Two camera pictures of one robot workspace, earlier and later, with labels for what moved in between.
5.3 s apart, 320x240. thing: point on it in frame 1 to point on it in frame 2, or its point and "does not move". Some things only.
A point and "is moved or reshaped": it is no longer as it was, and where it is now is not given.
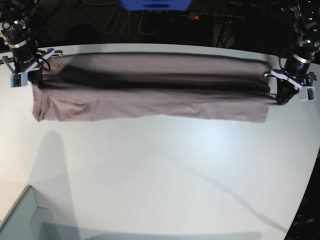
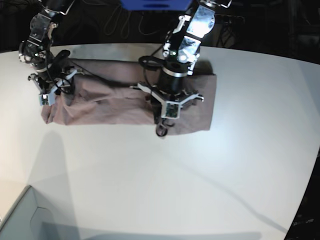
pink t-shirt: x=90 y=86 is moved or reshaped
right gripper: x=296 y=71 to x=171 y=89
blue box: x=156 y=5 does not move
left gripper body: x=26 y=58 to x=49 y=78
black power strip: x=215 y=18 does not move
